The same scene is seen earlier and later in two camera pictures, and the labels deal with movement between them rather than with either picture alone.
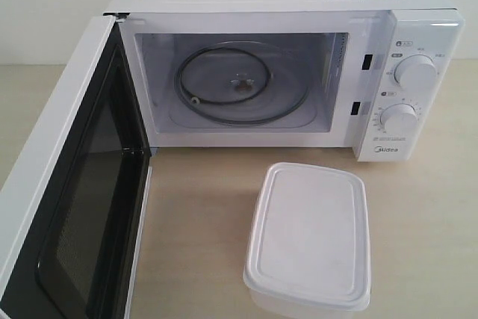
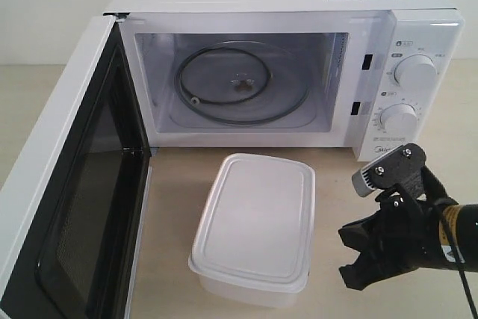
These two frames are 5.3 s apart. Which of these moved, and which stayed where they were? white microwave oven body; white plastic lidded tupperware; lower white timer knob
Moved: white plastic lidded tupperware
Stayed: lower white timer knob; white microwave oven body
